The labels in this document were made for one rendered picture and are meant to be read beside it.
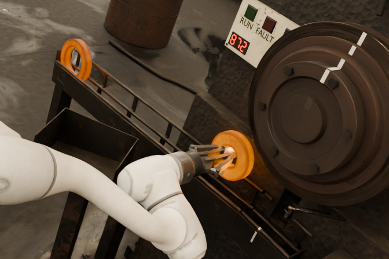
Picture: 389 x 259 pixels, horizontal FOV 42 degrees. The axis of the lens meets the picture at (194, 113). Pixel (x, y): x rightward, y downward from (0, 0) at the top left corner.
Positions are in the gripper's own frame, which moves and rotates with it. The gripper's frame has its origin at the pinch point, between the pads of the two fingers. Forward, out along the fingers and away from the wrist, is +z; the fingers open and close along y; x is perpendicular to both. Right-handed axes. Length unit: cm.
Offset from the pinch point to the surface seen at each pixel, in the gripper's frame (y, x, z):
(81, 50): -85, -11, 0
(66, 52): -94, -18, -1
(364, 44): 22, 48, 0
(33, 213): -71, -83, -18
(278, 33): -9.6, 34.5, 12.8
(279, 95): 11.2, 28.8, -8.3
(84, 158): -36.0, -23.2, -25.8
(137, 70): -180, -89, 122
